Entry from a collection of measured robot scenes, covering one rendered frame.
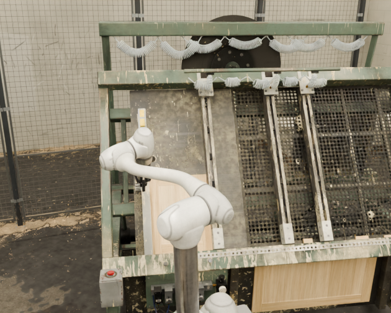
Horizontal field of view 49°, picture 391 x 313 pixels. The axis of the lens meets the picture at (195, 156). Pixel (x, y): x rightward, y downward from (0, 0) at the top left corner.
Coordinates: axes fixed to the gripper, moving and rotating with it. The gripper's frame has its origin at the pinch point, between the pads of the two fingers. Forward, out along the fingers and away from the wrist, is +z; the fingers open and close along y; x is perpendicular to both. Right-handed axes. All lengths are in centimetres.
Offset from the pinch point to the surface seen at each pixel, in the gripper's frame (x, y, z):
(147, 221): -0.4, -2.8, 35.2
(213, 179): -14, -49, 22
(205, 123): -47, -50, 3
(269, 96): -59, -100, -4
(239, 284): 28, -63, 89
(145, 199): -12.4, -3.9, 28.9
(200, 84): -60, -49, -20
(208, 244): 19, -38, 44
